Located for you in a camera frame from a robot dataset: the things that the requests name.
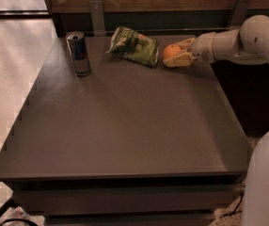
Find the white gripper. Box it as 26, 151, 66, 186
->
163, 32, 216, 68

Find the grey metal bracket left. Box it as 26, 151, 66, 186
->
89, 0, 105, 37

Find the grey metal bracket right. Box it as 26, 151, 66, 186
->
228, 0, 252, 30

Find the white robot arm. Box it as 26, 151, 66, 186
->
162, 15, 269, 226

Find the grey metal bracket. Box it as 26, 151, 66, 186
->
228, 0, 252, 30
89, 0, 105, 37

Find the green jalapeno chip bag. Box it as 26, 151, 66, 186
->
106, 26, 159, 68

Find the black cable with connector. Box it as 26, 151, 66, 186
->
222, 193, 245, 218

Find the blue silver energy drink can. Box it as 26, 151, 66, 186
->
66, 31, 91, 76

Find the orange fruit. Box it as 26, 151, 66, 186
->
163, 44, 181, 59

